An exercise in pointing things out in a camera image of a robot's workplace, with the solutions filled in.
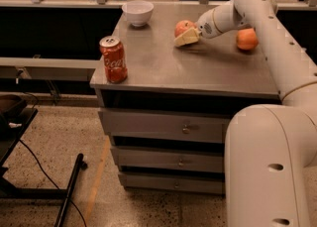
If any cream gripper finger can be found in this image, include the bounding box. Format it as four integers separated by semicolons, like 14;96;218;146
174;28;200;47

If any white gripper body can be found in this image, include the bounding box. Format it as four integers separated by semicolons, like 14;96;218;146
196;10;219;39

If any red apple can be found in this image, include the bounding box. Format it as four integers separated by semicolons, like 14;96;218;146
174;20;196;38

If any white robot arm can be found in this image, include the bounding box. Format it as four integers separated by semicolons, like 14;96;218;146
174;0;317;227

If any red coke can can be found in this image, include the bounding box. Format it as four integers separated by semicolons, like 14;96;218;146
99;36;128;83

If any orange fruit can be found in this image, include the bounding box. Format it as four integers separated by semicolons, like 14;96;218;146
236;28;259;51

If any white bowl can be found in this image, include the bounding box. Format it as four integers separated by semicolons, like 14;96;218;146
122;0;154;27

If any grey drawer cabinet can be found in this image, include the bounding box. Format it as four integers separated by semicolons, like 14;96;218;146
90;4;279;194

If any black floor cable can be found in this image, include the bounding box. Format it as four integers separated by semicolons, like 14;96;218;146
19;139;88;227

